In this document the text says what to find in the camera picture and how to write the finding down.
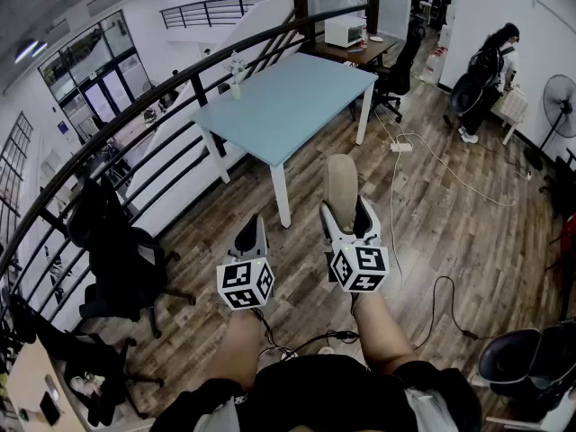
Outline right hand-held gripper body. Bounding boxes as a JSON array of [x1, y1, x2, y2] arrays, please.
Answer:
[[325, 234, 391, 293]]

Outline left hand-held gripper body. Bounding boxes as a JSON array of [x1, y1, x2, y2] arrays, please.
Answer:
[[216, 249, 278, 314]]

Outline tan cylindrical object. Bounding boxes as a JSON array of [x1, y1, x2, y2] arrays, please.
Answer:
[[324, 153, 360, 234]]

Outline person's right forearm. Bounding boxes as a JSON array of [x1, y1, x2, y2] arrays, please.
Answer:
[[352, 287, 419, 373]]

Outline person's left forearm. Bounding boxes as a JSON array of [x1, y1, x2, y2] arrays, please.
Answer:
[[201, 306, 267, 392]]

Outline black mesh office chair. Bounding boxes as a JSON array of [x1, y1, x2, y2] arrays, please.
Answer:
[[66, 175, 198, 340]]

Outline light blue table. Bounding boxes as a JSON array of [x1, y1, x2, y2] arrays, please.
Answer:
[[188, 51, 380, 230]]

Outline person's black shirt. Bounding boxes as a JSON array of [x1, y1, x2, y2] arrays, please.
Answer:
[[151, 353, 483, 432]]

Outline vase with white flowers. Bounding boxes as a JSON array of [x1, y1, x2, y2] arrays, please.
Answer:
[[226, 50, 249, 103]]

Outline black high-back office chair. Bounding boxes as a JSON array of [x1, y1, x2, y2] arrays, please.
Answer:
[[372, 17, 428, 124]]

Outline black round-back chair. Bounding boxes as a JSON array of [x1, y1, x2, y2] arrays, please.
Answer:
[[443, 73, 485, 129]]

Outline black metal railing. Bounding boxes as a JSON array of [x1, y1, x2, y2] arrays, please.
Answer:
[[0, 3, 375, 332]]

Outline white and red bag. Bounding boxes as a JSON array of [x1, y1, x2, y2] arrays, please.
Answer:
[[424, 45, 447, 86]]

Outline dark wooden desk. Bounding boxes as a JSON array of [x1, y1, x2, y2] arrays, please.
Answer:
[[309, 32, 400, 68]]

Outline black cluttered office chair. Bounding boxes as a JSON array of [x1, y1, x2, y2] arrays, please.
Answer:
[[7, 293, 166, 428]]

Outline small white table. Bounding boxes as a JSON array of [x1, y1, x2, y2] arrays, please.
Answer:
[[489, 84, 531, 147]]

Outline black and white chair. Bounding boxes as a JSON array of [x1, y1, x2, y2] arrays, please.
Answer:
[[475, 320, 576, 425]]

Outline white microwave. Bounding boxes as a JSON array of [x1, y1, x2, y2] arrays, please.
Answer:
[[324, 16, 368, 49]]

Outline black standing fan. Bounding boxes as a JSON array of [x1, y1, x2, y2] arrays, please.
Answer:
[[523, 74, 576, 172]]

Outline light wooden desk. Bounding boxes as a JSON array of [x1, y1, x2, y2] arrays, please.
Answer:
[[4, 343, 85, 432]]

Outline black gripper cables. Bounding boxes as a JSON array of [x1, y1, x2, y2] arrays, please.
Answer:
[[250, 307, 361, 362]]

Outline black floor cable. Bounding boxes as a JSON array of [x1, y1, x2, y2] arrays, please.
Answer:
[[412, 275, 496, 351]]

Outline white cable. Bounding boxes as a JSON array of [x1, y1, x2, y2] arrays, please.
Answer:
[[372, 105, 533, 287]]

